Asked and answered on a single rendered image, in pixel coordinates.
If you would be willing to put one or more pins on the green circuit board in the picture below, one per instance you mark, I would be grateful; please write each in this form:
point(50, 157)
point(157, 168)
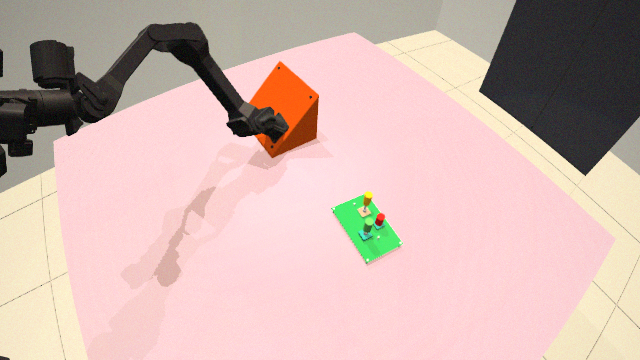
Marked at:
point(367, 227)

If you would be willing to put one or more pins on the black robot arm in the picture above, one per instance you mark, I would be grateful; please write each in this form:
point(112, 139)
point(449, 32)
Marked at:
point(53, 67)

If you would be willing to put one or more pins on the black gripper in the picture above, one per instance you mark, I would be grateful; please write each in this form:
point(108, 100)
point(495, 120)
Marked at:
point(35, 117)

